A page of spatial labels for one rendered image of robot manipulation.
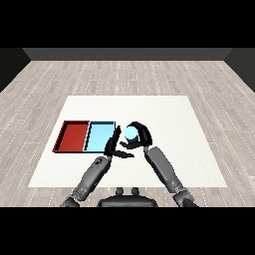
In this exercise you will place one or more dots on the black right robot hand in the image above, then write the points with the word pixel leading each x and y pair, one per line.
pixel 144 134

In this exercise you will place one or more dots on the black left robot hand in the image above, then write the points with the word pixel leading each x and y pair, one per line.
pixel 111 145

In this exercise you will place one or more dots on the small blue can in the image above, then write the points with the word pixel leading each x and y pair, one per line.
pixel 130 134

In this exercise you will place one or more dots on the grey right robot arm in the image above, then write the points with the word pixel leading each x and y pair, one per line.
pixel 163 169

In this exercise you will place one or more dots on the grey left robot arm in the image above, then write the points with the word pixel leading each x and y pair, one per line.
pixel 93 175

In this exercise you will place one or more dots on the light blue shallow open box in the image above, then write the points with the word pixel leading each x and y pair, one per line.
pixel 98 136

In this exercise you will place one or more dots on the red shallow open box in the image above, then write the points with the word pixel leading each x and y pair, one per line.
pixel 73 136

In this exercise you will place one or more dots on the dark grey robot body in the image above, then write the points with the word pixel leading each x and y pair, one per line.
pixel 127 200

